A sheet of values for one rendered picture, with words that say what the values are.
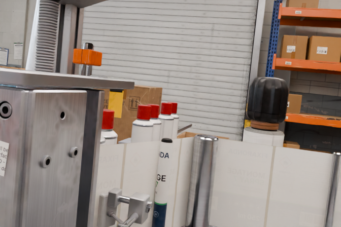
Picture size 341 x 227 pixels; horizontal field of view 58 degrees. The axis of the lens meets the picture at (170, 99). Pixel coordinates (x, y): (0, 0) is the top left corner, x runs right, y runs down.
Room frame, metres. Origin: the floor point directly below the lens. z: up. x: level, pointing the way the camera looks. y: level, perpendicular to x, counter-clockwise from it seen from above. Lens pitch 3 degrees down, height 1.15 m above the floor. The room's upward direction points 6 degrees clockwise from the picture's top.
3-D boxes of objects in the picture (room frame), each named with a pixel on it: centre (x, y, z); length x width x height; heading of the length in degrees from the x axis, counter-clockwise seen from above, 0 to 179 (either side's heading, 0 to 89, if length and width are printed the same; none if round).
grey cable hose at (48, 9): (0.53, 0.22, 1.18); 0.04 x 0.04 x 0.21
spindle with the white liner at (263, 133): (0.66, -0.21, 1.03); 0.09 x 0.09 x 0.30
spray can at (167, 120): (0.92, 0.01, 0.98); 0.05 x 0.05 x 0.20
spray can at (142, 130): (0.74, 0.06, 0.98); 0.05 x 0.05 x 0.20
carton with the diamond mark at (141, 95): (1.41, 0.19, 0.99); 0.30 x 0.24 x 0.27; 172
